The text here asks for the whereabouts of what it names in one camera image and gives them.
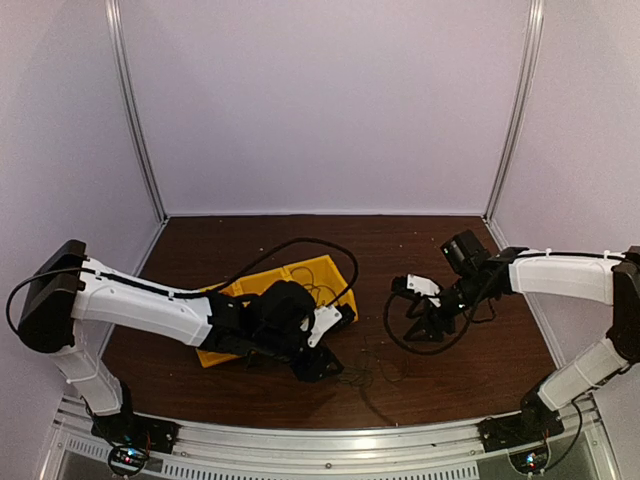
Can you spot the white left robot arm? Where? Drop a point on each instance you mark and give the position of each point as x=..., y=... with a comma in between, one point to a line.
x=283, y=322

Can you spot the controller board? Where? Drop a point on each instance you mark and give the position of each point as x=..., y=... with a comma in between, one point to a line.
x=529, y=461
x=126, y=460

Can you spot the yellow middle bin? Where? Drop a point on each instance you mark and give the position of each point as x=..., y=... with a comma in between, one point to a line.
x=256, y=283

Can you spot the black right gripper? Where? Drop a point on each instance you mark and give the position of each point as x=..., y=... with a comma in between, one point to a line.
x=433, y=327

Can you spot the yellow far bin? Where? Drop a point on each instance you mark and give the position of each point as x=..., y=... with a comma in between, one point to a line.
x=322, y=279

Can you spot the yellow bin near front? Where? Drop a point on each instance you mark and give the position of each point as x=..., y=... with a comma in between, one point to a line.
x=211, y=359

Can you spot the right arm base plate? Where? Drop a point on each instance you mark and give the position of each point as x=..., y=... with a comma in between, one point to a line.
x=507, y=432

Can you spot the aluminium front rail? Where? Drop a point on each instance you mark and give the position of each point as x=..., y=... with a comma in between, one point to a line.
x=450, y=450

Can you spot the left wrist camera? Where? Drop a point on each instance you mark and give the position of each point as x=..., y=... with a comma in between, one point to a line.
x=325, y=319

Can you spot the aluminium corner post left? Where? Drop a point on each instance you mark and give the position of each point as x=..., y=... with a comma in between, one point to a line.
x=123, y=72

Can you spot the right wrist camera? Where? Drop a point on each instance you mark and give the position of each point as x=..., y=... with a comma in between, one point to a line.
x=414, y=287

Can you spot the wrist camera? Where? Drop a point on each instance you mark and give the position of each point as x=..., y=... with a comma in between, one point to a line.
x=325, y=319
x=414, y=287

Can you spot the aluminium corner post right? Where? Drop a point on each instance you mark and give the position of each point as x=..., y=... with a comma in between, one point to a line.
x=529, y=60

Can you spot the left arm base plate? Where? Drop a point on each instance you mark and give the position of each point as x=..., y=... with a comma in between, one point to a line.
x=130, y=429

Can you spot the right controller board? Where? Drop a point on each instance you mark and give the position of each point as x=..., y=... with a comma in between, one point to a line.
x=529, y=461

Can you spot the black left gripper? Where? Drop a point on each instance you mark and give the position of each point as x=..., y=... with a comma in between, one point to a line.
x=311, y=370

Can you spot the left controller board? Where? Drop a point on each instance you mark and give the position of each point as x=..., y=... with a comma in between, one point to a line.
x=126, y=460

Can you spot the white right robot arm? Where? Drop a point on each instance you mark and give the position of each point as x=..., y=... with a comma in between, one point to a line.
x=598, y=290

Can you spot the aluminium corner post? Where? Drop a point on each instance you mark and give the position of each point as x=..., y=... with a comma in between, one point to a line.
x=123, y=72
x=529, y=60

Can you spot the yellow bin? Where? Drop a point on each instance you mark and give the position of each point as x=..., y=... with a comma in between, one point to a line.
x=256, y=283
x=211, y=359
x=322, y=279

